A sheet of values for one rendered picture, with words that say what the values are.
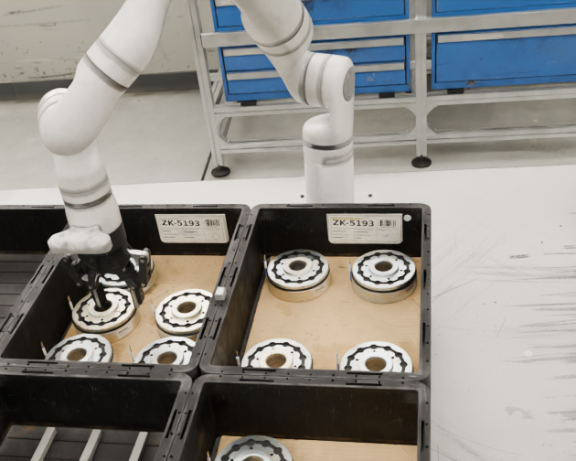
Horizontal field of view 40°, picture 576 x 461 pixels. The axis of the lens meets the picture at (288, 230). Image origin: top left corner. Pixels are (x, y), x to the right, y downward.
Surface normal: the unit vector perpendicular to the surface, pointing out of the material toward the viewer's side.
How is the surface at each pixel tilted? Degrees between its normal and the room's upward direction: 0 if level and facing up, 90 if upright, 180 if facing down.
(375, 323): 0
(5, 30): 90
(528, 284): 0
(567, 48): 90
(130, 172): 0
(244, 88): 90
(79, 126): 81
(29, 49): 90
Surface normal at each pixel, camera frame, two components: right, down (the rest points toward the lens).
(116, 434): -0.11, -0.82
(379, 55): -0.08, 0.58
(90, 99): 0.42, 0.35
